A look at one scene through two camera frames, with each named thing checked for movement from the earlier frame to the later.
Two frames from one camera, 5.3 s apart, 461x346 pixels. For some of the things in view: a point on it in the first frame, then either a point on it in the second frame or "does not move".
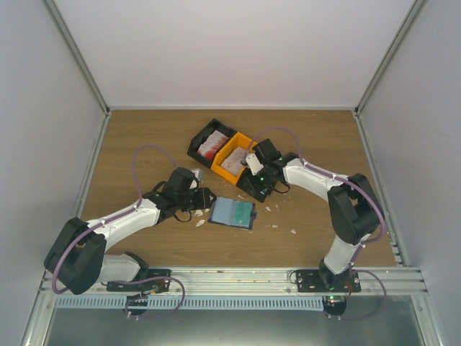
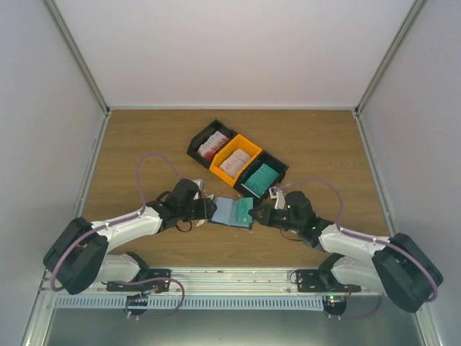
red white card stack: (212, 145) does not move
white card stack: (233, 163) does not move
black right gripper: (263, 188) to (266, 218)
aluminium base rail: (254, 281) does not move
